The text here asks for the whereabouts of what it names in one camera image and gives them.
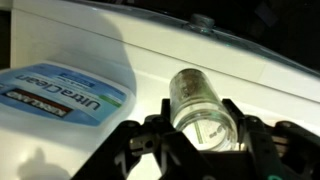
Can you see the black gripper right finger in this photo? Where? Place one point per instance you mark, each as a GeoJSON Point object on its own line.
{"type": "Point", "coordinates": [284, 151]}

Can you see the white detergent jug blue label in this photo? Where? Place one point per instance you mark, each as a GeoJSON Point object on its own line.
{"type": "Point", "coordinates": [53, 116]}

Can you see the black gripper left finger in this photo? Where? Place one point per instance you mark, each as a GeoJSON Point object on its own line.
{"type": "Point", "coordinates": [117, 156]}

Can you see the small clear glass jar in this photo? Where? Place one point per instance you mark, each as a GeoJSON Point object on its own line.
{"type": "Point", "coordinates": [198, 112]}

